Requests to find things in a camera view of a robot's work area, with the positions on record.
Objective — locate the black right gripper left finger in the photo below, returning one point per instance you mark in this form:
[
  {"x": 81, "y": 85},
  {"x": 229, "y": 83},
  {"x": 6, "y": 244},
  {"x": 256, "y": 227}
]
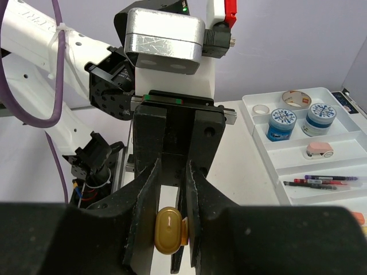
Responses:
[{"x": 112, "y": 236}]

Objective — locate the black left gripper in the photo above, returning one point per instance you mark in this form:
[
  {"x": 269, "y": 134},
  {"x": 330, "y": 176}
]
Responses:
[{"x": 176, "y": 129}]

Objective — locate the white compartment tray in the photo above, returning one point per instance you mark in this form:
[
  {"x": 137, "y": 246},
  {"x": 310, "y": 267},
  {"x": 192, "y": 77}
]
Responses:
[{"x": 284, "y": 160}]

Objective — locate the red gel pen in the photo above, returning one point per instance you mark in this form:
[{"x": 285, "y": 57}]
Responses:
[{"x": 318, "y": 181}]

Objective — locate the large clear tape roll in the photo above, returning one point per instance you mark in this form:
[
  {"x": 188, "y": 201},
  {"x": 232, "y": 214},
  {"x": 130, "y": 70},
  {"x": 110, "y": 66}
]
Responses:
[{"x": 295, "y": 100}]

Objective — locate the yellow cap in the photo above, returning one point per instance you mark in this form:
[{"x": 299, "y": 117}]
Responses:
[{"x": 171, "y": 231}]

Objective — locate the black pen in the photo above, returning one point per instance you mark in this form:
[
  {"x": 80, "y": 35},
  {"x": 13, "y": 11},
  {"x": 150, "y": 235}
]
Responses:
[{"x": 310, "y": 185}]

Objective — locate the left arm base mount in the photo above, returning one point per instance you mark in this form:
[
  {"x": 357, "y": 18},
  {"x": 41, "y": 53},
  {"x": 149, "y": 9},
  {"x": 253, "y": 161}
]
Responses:
[{"x": 91, "y": 185}]

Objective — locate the small clear tape roll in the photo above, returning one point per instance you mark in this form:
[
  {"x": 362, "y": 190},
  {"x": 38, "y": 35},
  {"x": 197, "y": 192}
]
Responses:
[{"x": 260, "y": 109}]

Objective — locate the blue slime jar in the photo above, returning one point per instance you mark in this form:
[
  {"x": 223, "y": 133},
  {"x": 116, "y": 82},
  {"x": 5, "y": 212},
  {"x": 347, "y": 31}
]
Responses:
[
  {"x": 319, "y": 119},
  {"x": 281, "y": 124}
]

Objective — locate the purple gel pen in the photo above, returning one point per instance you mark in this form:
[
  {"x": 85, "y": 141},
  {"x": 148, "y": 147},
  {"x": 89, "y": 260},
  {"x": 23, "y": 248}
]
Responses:
[{"x": 335, "y": 178}]

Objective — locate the orange capped glue stick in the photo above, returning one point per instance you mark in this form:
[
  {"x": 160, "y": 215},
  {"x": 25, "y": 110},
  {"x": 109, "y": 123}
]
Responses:
[{"x": 359, "y": 217}]

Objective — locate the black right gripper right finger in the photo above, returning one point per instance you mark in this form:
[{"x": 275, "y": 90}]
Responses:
[{"x": 226, "y": 238}]

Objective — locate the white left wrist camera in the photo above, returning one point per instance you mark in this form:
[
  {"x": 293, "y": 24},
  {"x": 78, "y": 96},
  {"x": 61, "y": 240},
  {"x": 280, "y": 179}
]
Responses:
[{"x": 173, "y": 51}]

